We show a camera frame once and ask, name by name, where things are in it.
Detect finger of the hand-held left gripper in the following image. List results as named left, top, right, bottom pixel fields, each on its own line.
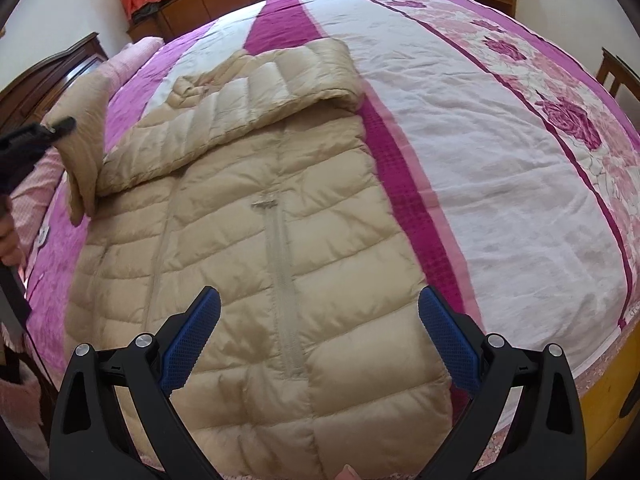
left=42, top=116, right=77, bottom=137

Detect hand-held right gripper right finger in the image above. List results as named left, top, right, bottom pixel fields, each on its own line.
left=417, top=286, right=588, bottom=480

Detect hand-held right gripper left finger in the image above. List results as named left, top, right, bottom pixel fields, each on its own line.
left=50, top=286, right=223, bottom=480

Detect beige down jacket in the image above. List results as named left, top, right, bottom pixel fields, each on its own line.
left=42, top=37, right=453, bottom=478

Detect person's left hand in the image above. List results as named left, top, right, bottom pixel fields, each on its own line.
left=0, top=202, right=23, bottom=267

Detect dark wooden headboard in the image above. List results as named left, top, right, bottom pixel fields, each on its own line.
left=0, top=32, right=108, bottom=131

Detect pink checkered pillow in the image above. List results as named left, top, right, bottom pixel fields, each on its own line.
left=10, top=36, right=166, bottom=281

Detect pink floral bed sheet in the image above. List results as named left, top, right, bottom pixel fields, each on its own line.
left=135, top=305, right=631, bottom=480

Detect person's pink knitted clothing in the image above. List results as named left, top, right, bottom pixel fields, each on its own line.
left=0, top=320, right=51, bottom=480

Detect pink and white floral bedspread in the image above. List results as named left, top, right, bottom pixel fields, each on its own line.
left=25, top=0, right=640, bottom=480

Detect wooden chair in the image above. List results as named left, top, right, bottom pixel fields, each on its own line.
left=595, top=47, right=640, bottom=111

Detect wooden bed frame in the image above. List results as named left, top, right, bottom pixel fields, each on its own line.
left=575, top=330, right=640, bottom=461

